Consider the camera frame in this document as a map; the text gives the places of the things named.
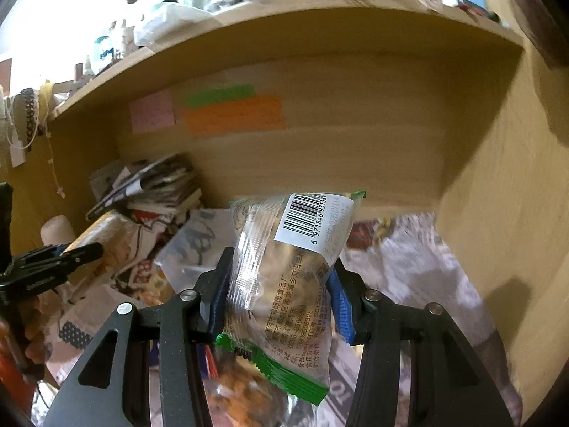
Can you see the stack of magazines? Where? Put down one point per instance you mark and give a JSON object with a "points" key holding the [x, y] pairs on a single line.
{"points": [[164, 184]]}

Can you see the printed newspaper-pattern cloth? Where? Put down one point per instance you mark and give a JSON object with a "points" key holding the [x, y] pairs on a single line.
{"points": [[403, 257]]}

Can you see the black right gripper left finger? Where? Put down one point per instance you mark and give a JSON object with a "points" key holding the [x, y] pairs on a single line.
{"points": [[109, 384]]}

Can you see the green sticky note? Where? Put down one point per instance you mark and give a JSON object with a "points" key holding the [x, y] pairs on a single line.
{"points": [[216, 96]]}

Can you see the wooden shelf unit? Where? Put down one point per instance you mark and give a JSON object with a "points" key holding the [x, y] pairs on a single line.
{"points": [[444, 112]]}

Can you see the clear plastic storage box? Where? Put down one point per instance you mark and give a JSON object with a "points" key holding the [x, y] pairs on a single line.
{"points": [[197, 247]]}

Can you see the pink sticky note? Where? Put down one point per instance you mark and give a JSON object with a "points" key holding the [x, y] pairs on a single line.
{"points": [[152, 113]]}

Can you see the orange sticky note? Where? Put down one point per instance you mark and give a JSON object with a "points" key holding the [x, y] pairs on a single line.
{"points": [[259, 113]]}

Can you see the clear green-edged walnut snack packet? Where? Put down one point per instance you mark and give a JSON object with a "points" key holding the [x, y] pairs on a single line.
{"points": [[278, 308]]}

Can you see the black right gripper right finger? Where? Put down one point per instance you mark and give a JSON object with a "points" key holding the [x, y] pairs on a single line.
{"points": [[449, 384]]}

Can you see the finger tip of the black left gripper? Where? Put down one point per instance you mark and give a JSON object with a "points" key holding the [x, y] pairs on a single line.
{"points": [[35, 272]]}

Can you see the white plastic bag on shelf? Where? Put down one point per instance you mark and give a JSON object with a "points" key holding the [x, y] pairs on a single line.
{"points": [[166, 19]]}

